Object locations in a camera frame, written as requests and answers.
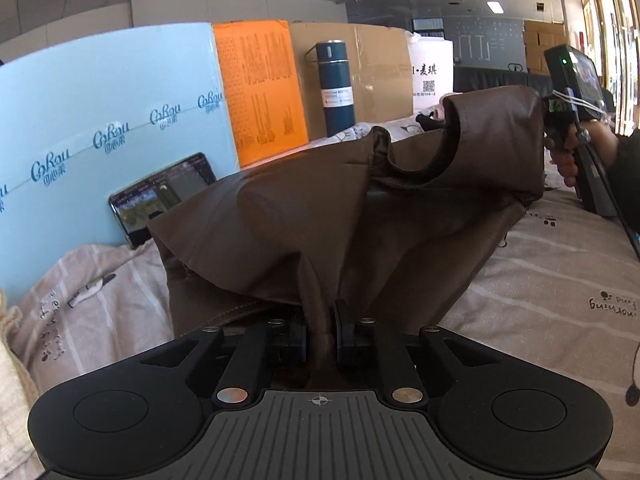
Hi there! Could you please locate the dark blue thermos bottle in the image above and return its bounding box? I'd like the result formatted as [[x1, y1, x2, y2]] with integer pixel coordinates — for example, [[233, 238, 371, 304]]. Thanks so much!
[[305, 39, 357, 138]]

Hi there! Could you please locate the beige knitted cloth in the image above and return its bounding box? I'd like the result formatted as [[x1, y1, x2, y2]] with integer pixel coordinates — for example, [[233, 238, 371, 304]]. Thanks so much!
[[0, 287, 42, 480]]

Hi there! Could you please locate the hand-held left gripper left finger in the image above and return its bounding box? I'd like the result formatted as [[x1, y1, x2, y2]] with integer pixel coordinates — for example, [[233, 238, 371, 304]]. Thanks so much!
[[142, 306, 308, 408]]

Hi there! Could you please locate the window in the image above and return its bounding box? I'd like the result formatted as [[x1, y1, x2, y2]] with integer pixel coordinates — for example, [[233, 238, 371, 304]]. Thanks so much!
[[579, 0, 640, 137]]

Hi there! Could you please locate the white printed bag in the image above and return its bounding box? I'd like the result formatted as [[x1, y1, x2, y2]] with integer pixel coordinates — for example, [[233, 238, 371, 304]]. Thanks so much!
[[406, 31, 456, 115]]

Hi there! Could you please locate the black smartphone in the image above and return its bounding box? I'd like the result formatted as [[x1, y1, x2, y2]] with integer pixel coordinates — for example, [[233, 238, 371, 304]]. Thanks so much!
[[108, 151, 219, 250]]

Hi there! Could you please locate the large cardboard box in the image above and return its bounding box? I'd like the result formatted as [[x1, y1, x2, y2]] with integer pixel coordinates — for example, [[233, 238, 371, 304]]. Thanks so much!
[[289, 21, 416, 142]]

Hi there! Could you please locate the brown garment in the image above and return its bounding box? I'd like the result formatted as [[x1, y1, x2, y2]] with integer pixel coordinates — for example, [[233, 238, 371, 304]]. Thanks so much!
[[146, 85, 547, 343]]

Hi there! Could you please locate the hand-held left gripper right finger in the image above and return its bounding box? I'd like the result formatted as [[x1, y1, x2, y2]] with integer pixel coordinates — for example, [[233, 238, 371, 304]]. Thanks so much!
[[336, 300, 501, 408]]

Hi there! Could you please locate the person's right hand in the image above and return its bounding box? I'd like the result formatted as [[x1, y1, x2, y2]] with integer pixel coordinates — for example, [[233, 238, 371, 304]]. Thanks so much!
[[544, 117, 621, 190]]

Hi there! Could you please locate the striped printed bed sheet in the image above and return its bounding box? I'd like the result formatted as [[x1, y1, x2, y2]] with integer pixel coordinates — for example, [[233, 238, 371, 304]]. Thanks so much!
[[9, 105, 640, 480]]

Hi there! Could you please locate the orange printed sheet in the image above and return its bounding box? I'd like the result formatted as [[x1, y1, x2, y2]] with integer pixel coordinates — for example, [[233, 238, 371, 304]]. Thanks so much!
[[212, 20, 310, 170]]

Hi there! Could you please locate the light blue foam board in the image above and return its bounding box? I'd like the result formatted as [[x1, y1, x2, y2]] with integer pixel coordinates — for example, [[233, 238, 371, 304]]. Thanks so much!
[[0, 21, 240, 308]]

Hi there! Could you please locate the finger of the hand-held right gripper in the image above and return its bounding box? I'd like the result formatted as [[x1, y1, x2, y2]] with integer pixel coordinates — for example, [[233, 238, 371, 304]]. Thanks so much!
[[415, 111, 446, 132]]

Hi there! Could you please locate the stack of cardboard boxes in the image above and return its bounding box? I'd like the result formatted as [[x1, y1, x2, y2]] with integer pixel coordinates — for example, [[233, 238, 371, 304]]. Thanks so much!
[[523, 19, 570, 77]]

